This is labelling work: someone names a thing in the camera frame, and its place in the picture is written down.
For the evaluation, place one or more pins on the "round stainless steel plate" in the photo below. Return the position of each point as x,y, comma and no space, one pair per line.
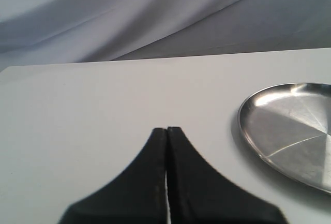
288,127

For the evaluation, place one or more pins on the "grey fabric backdrop curtain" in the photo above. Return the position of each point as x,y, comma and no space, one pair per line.
37,32

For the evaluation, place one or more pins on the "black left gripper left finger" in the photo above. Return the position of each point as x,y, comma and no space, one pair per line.
137,195

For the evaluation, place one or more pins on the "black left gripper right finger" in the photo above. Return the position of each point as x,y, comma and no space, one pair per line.
197,193

